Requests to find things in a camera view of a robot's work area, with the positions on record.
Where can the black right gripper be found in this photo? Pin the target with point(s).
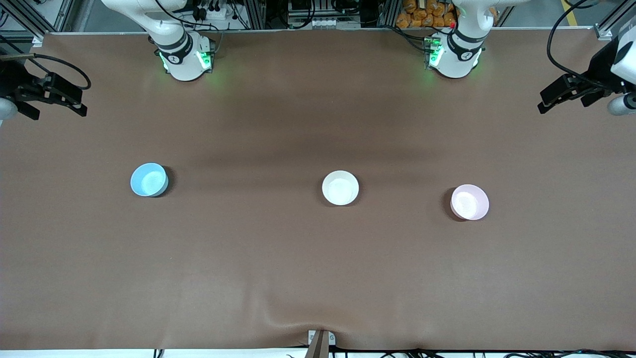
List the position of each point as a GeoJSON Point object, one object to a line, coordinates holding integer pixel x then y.
{"type": "Point", "coordinates": [11, 79]}

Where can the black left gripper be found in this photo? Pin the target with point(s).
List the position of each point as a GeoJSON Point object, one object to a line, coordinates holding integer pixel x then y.
{"type": "Point", "coordinates": [600, 68]}

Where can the blue bowl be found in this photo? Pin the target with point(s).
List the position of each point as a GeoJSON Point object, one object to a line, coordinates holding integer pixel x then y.
{"type": "Point", "coordinates": [148, 180]}

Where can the pink bowl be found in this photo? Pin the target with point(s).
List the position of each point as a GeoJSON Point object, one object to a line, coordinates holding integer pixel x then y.
{"type": "Point", "coordinates": [469, 202]}

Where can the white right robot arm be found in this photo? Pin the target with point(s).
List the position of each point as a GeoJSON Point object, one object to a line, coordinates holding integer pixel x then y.
{"type": "Point", "coordinates": [184, 64]}

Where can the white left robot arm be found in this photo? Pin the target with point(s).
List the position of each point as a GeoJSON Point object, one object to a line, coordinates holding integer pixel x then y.
{"type": "Point", "coordinates": [454, 62]}

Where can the white bowl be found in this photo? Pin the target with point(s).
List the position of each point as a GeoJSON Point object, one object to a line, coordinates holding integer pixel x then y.
{"type": "Point", "coordinates": [340, 188]}

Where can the orange snack bags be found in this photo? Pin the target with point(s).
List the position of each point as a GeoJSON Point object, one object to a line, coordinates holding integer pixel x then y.
{"type": "Point", "coordinates": [417, 15]}

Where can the white power strip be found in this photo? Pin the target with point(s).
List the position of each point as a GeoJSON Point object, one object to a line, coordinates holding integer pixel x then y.
{"type": "Point", "coordinates": [218, 15]}

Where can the white terminal strip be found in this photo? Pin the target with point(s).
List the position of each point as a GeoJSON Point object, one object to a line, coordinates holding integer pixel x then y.
{"type": "Point", "coordinates": [328, 23]}

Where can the black electronics box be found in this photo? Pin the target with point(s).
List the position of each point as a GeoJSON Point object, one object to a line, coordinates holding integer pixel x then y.
{"type": "Point", "coordinates": [303, 6]}

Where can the brown table mat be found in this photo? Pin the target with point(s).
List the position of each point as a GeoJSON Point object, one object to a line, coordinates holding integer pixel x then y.
{"type": "Point", "coordinates": [298, 273]}

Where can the aluminium frame corner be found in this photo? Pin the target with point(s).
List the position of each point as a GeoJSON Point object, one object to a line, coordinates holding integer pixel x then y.
{"type": "Point", "coordinates": [49, 17]}
{"type": "Point", "coordinates": [608, 31]}

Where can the aluminium frame post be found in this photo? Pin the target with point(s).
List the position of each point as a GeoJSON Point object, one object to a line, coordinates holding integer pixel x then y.
{"type": "Point", "coordinates": [256, 15]}
{"type": "Point", "coordinates": [387, 12]}

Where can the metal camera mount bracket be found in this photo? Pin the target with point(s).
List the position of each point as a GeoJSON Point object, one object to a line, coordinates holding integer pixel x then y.
{"type": "Point", "coordinates": [318, 348]}

